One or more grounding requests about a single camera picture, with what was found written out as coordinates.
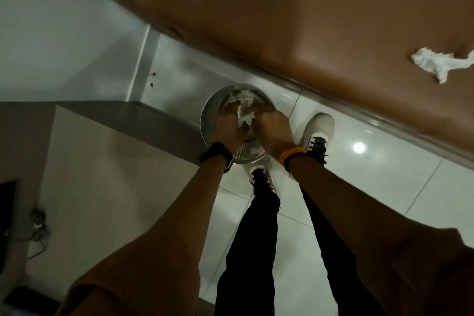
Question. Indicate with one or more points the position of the white tissue paper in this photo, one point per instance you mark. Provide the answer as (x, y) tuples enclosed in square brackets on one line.
[(245, 112)]

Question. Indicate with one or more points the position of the person's left fingers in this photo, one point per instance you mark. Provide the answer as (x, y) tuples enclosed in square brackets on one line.
[(237, 114)]

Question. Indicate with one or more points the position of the person's left hand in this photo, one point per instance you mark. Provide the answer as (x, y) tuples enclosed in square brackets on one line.
[(226, 128)]

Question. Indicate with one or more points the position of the person's left leg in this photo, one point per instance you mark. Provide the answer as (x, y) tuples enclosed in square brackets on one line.
[(251, 252)]

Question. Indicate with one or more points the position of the person's leg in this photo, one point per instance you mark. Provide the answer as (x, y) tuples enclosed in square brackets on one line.
[(333, 264), (251, 252)]

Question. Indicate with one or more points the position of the person's white shoe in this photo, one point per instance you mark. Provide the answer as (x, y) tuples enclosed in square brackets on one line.
[(319, 132), (263, 178)]

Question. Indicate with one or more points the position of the orange wristband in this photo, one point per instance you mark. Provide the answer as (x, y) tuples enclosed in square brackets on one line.
[(290, 154)]

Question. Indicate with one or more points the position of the person's right brown sleeve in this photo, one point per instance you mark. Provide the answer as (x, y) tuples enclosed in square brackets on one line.
[(418, 275)]

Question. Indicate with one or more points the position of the person's right fingers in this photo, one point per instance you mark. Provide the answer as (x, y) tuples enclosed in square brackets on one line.
[(259, 119)]

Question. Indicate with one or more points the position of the black wristband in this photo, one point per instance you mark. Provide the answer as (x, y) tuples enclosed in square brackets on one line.
[(215, 152)]

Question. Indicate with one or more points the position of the silver metal waste bin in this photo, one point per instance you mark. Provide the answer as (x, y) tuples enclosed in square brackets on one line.
[(216, 104)]

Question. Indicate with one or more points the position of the person's left brown sleeve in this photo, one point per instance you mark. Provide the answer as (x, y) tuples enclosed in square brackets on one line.
[(140, 275)]

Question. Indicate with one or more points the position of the person's left white shoe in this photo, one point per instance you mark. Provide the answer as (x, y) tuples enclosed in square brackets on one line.
[(263, 178)]

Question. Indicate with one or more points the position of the person's left forearm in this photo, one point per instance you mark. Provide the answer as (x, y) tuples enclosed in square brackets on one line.
[(196, 212)]

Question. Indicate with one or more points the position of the beige cabinet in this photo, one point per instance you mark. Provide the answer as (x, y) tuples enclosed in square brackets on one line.
[(111, 193)]

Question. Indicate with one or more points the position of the person's right leg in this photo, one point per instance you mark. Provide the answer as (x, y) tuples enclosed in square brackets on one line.
[(333, 264)]

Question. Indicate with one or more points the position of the person's brown sleeve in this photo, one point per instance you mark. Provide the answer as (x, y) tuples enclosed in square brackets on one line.
[(418, 275), (140, 275)]

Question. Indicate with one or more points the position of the person's right hand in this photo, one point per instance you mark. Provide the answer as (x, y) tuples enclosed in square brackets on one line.
[(274, 132)]

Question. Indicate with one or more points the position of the person's right forearm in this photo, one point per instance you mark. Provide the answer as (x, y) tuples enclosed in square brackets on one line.
[(344, 208)]

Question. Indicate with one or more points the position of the person's right white shoe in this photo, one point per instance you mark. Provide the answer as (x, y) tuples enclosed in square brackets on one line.
[(319, 132)]

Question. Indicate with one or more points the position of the brown table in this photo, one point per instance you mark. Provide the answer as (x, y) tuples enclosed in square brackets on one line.
[(314, 27)]

